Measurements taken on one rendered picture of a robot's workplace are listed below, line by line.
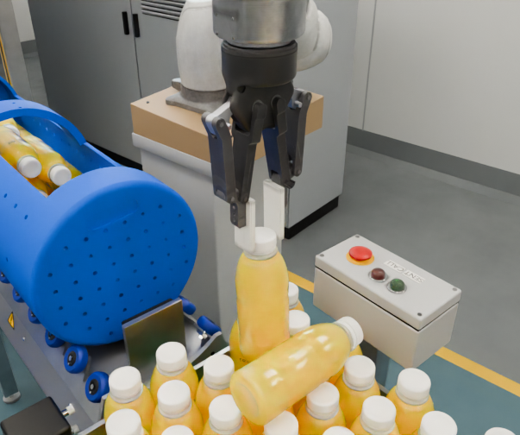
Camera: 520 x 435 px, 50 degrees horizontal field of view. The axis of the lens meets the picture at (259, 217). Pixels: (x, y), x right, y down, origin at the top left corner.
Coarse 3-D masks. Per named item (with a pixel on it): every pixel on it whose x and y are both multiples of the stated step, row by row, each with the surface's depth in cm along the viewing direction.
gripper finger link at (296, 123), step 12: (300, 96) 61; (288, 108) 62; (300, 108) 61; (288, 120) 62; (300, 120) 61; (288, 132) 63; (300, 132) 62; (288, 144) 63; (300, 144) 63; (288, 156) 65; (300, 156) 64; (300, 168) 64
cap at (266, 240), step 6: (258, 228) 67; (264, 228) 67; (258, 234) 66; (264, 234) 66; (270, 234) 66; (258, 240) 65; (264, 240) 65; (270, 240) 65; (276, 240) 66; (258, 246) 65; (264, 246) 65; (270, 246) 65; (258, 252) 65; (264, 252) 65; (270, 252) 66
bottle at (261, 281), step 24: (240, 264) 67; (264, 264) 65; (240, 288) 67; (264, 288) 66; (288, 288) 69; (240, 312) 69; (264, 312) 68; (288, 312) 70; (240, 336) 72; (264, 336) 69; (288, 336) 72
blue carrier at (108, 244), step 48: (0, 96) 148; (48, 144) 136; (0, 192) 88; (96, 192) 78; (144, 192) 83; (0, 240) 85; (48, 240) 76; (96, 240) 81; (144, 240) 87; (192, 240) 94; (48, 288) 79; (96, 288) 85; (144, 288) 91; (96, 336) 88
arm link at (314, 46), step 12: (312, 0) 138; (312, 12) 135; (312, 24) 135; (324, 24) 141; (312, 36) 138; (324, 36) 141; (300, 48) 139; (312, 48) 140; (324, 48) 143; (300, 60) 143; (312, 60) 144
